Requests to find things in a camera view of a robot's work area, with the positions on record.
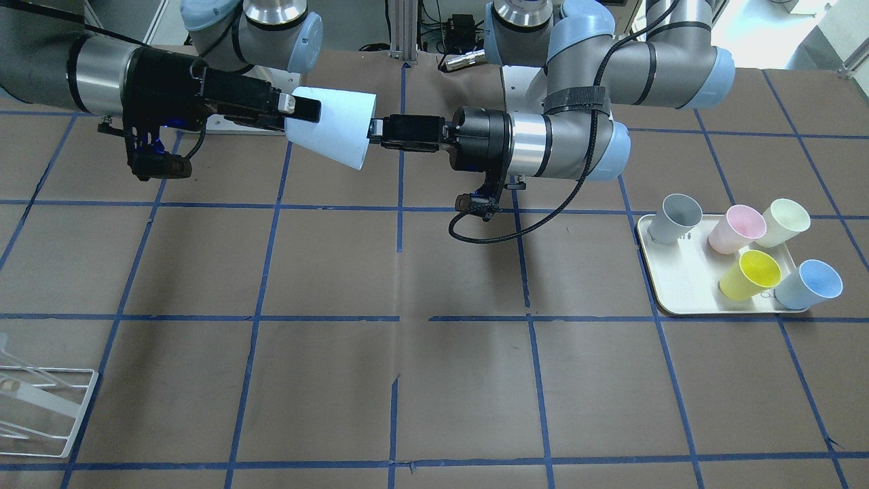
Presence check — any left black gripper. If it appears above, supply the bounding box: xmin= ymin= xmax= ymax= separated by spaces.
xmin=367 ymin=109 xmax=527 ymax=221

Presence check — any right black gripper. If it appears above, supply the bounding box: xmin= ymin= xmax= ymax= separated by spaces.
xmin=98 ymin=48 xmax=322 ymax=181

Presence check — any light blue ikea cup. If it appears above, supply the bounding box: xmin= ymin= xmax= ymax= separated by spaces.
xmin=284 ymin=86 xmax=377 ymax=170

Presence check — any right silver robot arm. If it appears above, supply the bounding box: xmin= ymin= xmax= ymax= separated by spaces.
xmin=2 ymin=1 xmax=323 ymax=181

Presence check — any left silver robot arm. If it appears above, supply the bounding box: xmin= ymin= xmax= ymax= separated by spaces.
xmin=367 ymin=1 xmax=735 ymax=220

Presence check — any grey cup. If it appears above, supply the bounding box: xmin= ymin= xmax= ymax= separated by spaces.
xmin=648 ymin=193 xmax=703 ymax=245

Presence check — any beige cup tray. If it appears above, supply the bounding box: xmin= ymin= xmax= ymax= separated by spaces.
xmin=636 ymin=214 xmax=791 ymax=315

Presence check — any pink cup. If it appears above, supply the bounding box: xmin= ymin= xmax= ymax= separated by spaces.
xmin=707 ymin=204 xmax=767 ymax=255

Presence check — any yellow cup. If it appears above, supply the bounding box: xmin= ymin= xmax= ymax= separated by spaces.
xmin=719 ymin=250 xmax=783 ymax=301

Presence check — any pale green cup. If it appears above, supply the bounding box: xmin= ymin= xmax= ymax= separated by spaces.
xmin=755 ymin=198 xmax=812 ymax=248

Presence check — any white wire cup rack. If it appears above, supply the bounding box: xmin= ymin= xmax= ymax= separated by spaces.
xmin=1 ymin=333 xmax=98 ymax=458

